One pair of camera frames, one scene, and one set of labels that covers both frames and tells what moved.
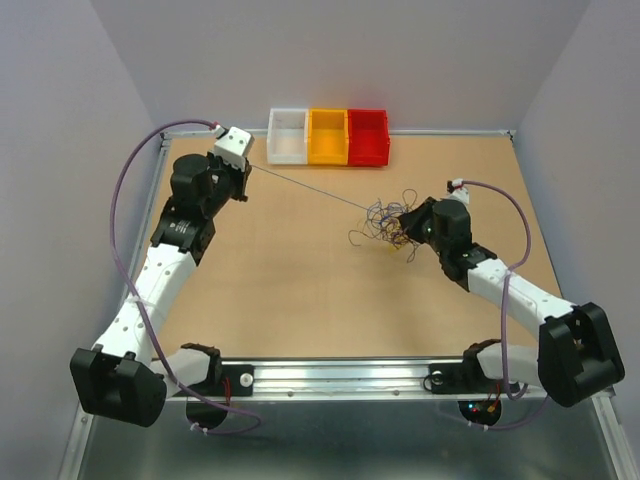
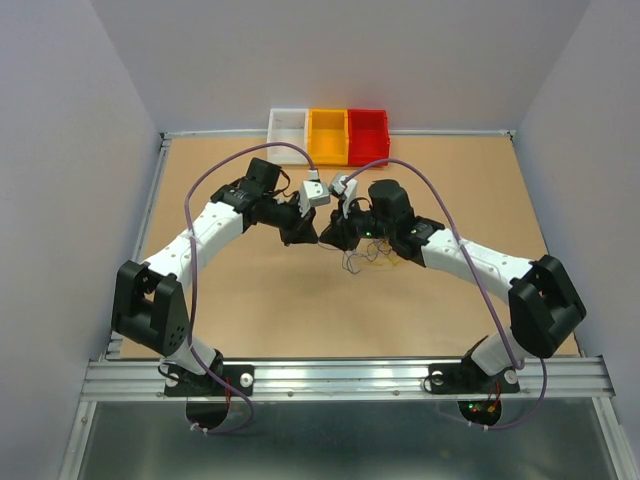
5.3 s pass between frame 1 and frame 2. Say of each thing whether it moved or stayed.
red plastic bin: stayed
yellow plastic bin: stayed
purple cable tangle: moved
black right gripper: moved
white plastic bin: stayed
